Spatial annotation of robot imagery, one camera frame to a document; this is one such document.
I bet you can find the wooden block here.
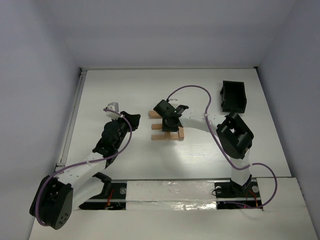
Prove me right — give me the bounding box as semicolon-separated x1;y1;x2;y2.
169;133;180;141
151;134;167;141
151;123;163;130
148;110;162;119
164;132;171;140
178;127;185;141

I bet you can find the black plastic bin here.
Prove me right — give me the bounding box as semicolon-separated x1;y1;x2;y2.
220;80;247;114

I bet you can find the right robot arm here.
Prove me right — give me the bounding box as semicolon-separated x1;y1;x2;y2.
153;99;254;187

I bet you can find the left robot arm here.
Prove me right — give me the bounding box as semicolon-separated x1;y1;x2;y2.
29;111;141;230

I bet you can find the silver tape strip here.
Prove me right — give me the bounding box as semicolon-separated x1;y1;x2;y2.
125;180;217;211

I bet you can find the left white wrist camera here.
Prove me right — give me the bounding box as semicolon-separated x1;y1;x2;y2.
103;102;119;119

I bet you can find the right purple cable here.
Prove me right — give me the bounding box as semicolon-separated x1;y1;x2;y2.
166;85;278;209

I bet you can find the purple cable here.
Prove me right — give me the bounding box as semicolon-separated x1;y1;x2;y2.
34;107;133;228
166;85;278;209

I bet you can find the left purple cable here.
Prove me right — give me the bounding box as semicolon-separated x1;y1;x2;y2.
34;107;133;228

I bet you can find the aluminium side rail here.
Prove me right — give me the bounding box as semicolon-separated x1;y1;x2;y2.
54;68;88;171

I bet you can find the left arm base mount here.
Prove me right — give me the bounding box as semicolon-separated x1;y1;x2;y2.
79;181;127;211

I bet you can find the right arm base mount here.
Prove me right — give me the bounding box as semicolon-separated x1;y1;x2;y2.
211;180;262;210

